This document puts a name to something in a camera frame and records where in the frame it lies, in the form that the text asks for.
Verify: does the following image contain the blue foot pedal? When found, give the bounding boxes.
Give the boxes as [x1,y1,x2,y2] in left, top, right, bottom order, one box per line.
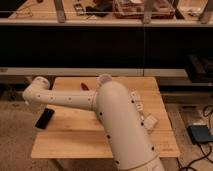
[187,125,213,144]

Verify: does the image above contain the white small box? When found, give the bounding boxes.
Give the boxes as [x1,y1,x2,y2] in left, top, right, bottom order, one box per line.
[144,115,158,133]

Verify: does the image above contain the wooden table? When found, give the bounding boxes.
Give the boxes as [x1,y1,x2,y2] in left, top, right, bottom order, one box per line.
[32,77,180,161]

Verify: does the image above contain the black rectangular eraser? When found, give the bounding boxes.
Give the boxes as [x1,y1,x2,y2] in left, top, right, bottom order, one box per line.
[35,108,54,129]

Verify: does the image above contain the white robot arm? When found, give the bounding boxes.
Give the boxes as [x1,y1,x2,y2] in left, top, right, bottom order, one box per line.
[23,75,165,171]

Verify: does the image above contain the black floor cable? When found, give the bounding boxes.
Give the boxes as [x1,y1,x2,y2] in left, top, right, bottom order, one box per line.
[175,105,213,171]

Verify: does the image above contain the basket of items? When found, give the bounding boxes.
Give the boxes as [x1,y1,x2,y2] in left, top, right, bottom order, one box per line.
[113,0,175,19]

